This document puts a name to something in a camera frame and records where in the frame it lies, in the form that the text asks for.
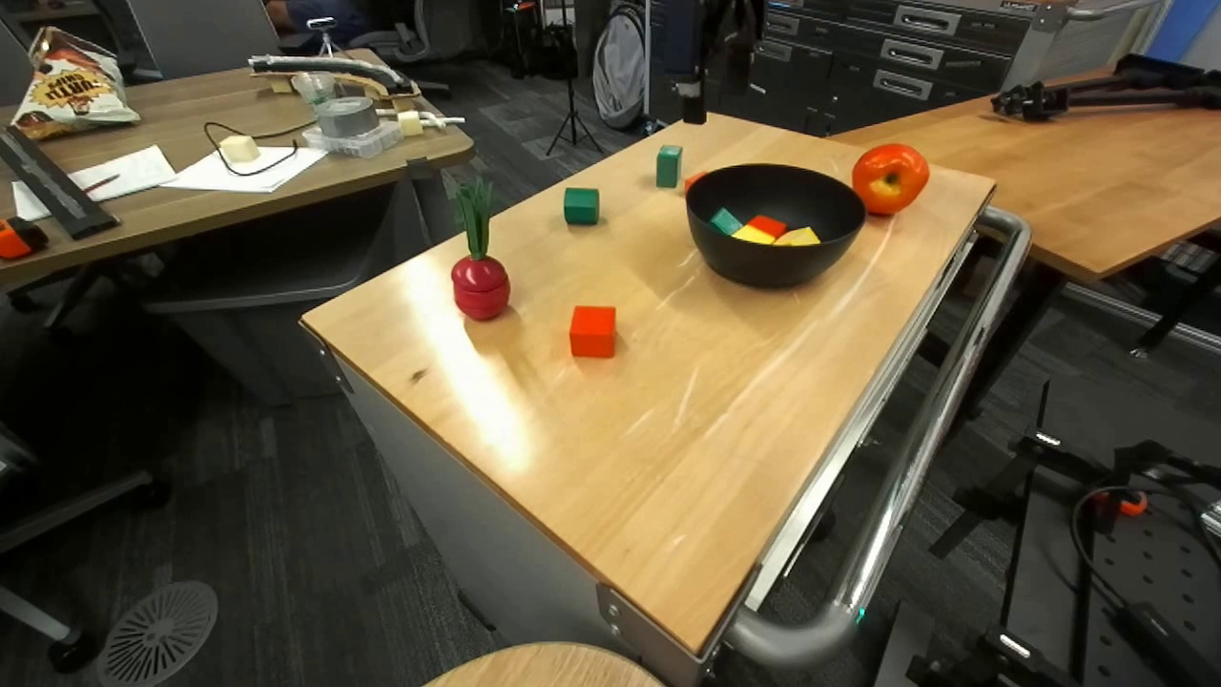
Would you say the black bowl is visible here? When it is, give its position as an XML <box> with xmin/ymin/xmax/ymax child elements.
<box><xmin>687</xmin><ymin>163</ymin><xmax>865</xmax><ymax>287</ymax></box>

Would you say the black drawer cabinet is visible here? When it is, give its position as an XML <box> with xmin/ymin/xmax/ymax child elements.
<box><xmin>697</xmin><ymin>0</ymin><xmax>1034</xmax><ymax>133</ymax></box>

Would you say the wooden office desk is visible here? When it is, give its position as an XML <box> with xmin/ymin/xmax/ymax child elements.
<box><xmin>0</xmin><ymin>62</ymin><xmax>477</xmax><ymax>298</ymax></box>

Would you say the snack chip bag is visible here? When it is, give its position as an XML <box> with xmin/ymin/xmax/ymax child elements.
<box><xmin>11</xmin><ymin>26</ymin><xmax>139</xmax><ymax>142</ymax></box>

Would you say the orange toy apple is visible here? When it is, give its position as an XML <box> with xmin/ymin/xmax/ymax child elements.
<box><xmin>850</xmin><ymin>144</ymin><xmax>933</xmax><ymax>218</ymax></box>

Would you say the red toy radish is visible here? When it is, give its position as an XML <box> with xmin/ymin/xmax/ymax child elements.
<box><xmin>449</xmin><ymin>180</ymin><xmax>513</xmax><ymax>321</ymax></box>

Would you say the metal cart handle bar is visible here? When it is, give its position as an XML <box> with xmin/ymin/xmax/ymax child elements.
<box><xmin>716</xmin><ymin>205</ymin><xmax>1031</xmax><ymax>667</ymax></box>

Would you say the white paper sheet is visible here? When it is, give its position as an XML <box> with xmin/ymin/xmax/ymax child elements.
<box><xmin>171</xmin><ymin>144</ymin><xmax>321</xmax><ymax>194</ymax></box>

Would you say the round wooden stool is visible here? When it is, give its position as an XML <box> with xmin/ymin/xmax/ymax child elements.
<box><xmin>426</xmin><ymin>642</ymin><xmax>663</xmax><ymax>687</ymax></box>

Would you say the yellow wooden block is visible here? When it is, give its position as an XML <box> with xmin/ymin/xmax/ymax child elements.
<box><xmin>732</xmin><ymin>225</ymin><xmax>775</xmax><ymax>242</ymax></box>
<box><xmin>777</xmin><ymin>225</ymin><xmax>826</xmax><ymax>247</ymax></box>

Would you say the small green wooden cube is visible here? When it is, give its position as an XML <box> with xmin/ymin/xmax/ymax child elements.
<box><xmin>709</xmin><ymin>205</ymin><xmax>746</xmax><ymax>235</ymax></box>

